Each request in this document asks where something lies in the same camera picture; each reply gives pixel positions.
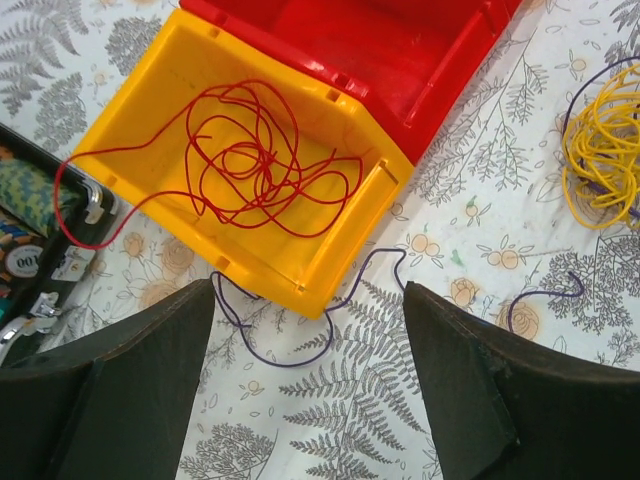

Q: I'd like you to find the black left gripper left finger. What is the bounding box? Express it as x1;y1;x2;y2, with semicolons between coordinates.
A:
1;280;215;479

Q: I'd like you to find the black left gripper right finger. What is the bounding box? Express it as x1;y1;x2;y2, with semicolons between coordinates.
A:
403;282;639;479

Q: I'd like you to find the purple thin cable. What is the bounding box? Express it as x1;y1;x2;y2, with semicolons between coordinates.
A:
209;55;640;369

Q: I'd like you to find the red cable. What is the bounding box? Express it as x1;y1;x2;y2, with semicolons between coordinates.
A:
53;78;364;250

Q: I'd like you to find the yellow cable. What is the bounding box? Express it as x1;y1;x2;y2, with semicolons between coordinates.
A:
560;62;640;231

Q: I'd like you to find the black poker chip case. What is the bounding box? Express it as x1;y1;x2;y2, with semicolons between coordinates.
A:
1;126;119;366

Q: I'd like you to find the green chip stack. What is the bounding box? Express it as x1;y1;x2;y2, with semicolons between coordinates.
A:
1;158;58;238

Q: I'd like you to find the yellow plastic bin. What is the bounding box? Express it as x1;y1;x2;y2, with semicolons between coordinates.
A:
72;9;413;318

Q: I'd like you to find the red bin left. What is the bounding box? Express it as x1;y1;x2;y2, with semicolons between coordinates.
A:
180;0;520;164

